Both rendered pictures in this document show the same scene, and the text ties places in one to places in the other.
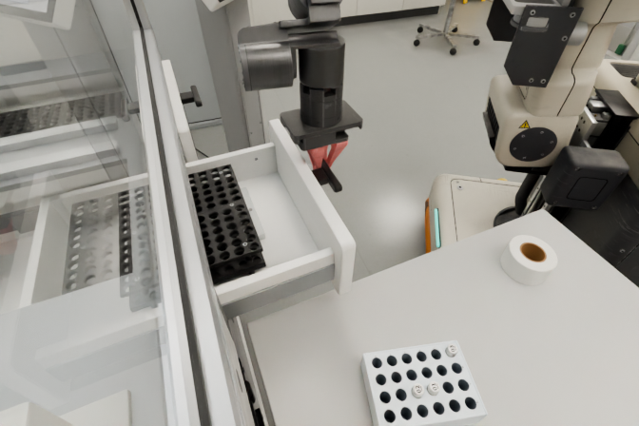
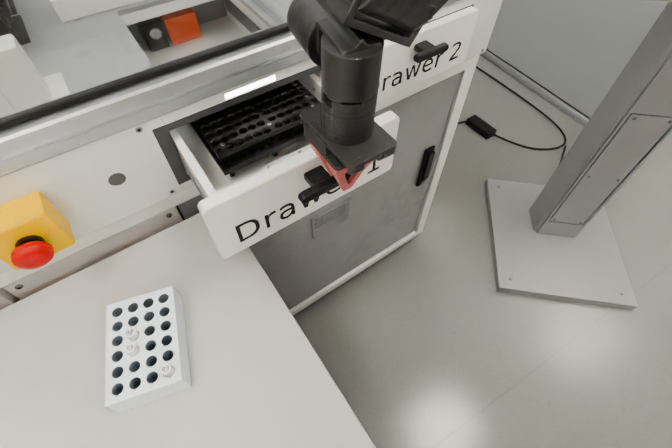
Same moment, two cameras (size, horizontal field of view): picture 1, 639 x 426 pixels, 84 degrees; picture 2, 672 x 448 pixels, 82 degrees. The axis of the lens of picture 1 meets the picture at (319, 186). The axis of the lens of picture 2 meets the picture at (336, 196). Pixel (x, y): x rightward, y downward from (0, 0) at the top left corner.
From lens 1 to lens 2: 0.47 m
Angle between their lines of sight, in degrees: 51
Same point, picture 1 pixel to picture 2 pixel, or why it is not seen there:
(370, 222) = (571, 402)
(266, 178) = not seen: hidden behind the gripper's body
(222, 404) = (19, 128)
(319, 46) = (329, 39)
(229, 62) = (639, 81)
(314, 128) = (318, 125)
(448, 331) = (214, 387)
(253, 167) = not seen: hidden behind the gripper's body
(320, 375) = (174, 265)
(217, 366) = (44, 120)
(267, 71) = (296, 29)
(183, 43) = not seen: outside the picture
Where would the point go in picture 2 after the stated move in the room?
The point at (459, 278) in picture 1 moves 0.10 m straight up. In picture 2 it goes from (289, 408) to (279, 390)
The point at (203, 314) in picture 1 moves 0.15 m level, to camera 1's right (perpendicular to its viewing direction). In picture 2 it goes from (84, 105) to (53, 208)
